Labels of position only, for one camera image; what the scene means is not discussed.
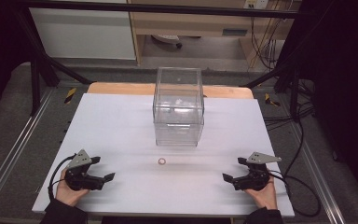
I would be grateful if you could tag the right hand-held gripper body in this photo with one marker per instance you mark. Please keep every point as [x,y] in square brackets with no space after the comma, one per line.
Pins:
[256,179]

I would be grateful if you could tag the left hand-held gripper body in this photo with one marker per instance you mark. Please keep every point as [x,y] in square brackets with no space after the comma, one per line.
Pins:
[80,179]

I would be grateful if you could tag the clear plastic box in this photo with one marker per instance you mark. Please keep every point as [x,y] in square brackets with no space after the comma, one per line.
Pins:
[178,112]

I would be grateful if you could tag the person's left hand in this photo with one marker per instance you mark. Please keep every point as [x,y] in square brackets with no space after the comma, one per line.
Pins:
[66,194]

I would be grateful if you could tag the person's right hand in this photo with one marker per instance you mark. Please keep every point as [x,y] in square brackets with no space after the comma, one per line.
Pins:
[267,197]

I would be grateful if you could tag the yellow black floor tape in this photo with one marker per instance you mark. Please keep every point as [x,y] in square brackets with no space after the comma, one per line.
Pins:
[70,95]
[268,100]

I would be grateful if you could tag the wooden table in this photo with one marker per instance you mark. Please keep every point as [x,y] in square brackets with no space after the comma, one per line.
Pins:
[121,88]

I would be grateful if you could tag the white cabinet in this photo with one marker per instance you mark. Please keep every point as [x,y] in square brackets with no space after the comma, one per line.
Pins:
[84,34]

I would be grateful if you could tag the dark curtain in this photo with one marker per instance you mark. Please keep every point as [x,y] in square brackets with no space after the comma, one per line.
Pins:
[0,46]
[345,77]

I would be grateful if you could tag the office chair base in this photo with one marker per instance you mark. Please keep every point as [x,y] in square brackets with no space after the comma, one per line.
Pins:
[167,39]

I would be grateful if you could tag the wooden desk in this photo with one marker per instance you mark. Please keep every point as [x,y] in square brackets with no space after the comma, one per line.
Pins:
[183,25]

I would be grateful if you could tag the aluminium floor rail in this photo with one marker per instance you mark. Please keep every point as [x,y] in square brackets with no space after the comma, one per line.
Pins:
[318,174]
[18,140]

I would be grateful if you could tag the wall power socket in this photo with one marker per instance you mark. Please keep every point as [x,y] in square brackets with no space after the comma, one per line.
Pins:
[256,3]

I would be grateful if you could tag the black metal frame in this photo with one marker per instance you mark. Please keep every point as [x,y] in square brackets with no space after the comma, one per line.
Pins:
[167,7]

